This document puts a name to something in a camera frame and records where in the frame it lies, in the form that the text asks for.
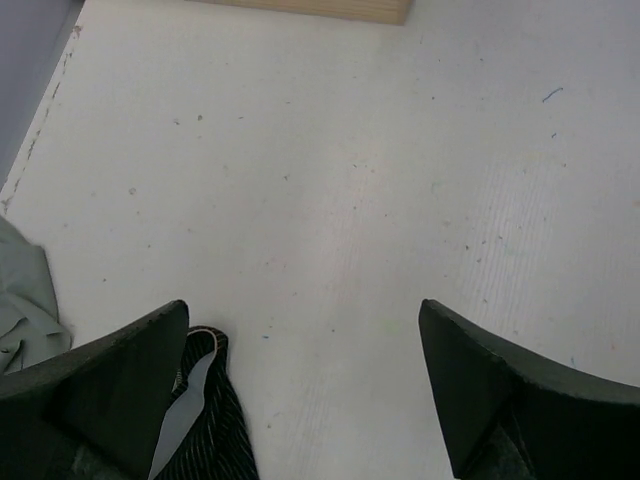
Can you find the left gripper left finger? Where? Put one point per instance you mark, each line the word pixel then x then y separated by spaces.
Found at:
pixel 94 412

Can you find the black striped underwear grey waistband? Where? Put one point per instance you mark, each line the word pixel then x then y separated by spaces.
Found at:
pixel 204 434

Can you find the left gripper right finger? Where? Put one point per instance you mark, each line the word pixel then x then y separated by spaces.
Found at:
pixel 506 412

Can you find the wooden compartment tray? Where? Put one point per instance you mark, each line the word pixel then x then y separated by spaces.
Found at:
pixel 390 12

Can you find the grey crumpled underwear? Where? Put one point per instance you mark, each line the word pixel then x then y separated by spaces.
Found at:
pixel 30 328

